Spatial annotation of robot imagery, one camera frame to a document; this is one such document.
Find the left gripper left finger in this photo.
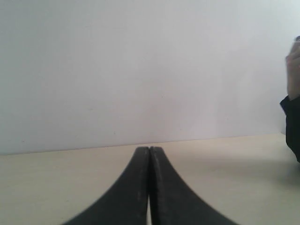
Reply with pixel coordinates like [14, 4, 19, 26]
[65, 147, 150, 225]

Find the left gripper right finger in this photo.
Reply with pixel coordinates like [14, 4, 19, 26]
[149, 147, 236, 225]

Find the black sleeved forearm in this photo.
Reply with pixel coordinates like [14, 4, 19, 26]
[280, 96, 300, 162]

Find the person's open hand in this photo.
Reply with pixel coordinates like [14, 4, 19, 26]
[286, 41, 300, 100]

